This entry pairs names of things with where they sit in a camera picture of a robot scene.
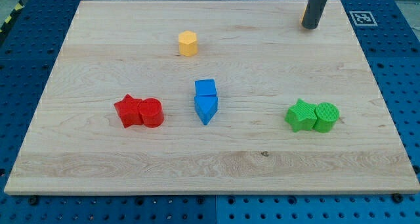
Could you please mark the red star block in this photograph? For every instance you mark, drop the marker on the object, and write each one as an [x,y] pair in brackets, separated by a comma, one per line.
[127,110]

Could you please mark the green star block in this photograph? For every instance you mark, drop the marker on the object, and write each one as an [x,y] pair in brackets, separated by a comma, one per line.
[301,116]

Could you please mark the blue triangle block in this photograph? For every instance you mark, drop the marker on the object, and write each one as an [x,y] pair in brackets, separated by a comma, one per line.
[206,107]

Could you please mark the blue cube block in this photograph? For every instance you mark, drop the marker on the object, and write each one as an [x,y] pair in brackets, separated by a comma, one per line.
[205,88]

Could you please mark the red cylinder block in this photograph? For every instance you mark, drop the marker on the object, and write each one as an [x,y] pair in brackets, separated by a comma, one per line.
[151,112]

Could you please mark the yellow hexagon block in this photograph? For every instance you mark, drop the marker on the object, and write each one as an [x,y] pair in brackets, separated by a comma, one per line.
[188,43]

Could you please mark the light wooden board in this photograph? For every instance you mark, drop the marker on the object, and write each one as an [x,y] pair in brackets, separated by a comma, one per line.
[262,61]

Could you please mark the green cylinder block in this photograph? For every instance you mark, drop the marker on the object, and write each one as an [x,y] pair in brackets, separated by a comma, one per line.
[327,114]

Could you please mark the yellow block behind pointer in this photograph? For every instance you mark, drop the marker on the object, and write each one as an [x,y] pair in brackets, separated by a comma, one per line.
[303,17]

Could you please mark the white fiducial marker tag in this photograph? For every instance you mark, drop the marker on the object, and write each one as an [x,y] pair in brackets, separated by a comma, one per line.
[363,18]

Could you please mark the black bolt left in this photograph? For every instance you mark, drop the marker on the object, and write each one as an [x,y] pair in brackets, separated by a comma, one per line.
[33,200]

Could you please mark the black bolt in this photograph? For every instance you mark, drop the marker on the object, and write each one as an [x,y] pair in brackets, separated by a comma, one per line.
[33,200]
[397,198]

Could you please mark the black bolt right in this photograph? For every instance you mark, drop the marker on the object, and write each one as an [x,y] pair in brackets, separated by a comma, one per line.
[397,198]

